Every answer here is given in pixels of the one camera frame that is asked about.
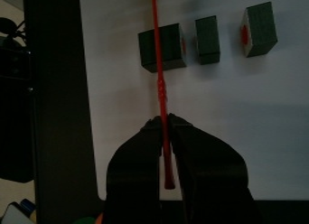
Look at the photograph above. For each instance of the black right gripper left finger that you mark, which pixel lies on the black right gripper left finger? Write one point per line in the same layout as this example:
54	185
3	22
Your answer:
133	173

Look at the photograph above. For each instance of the red toy knife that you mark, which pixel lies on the red toy knife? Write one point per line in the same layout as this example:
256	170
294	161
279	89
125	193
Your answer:
158	68

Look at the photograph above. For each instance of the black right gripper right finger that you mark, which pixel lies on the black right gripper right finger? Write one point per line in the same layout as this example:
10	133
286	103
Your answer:
213	179

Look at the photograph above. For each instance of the dark green sushi piece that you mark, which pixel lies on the dark green sushi piece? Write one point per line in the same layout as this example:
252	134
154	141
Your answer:
208	38
261	29
171	47

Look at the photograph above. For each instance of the orange toy carrot piece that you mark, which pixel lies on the orange toy carrot piece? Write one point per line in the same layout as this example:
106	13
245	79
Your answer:
100	219

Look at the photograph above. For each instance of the green toy carrot top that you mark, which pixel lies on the green toy carrot top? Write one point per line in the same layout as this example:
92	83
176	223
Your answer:
85	221

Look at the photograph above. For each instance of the black equipment beside table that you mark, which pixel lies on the black equipment beside table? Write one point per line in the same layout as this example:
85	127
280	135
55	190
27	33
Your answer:
14	113

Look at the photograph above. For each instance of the white and blue object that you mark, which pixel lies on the white and blue object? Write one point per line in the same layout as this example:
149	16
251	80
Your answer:
14	215

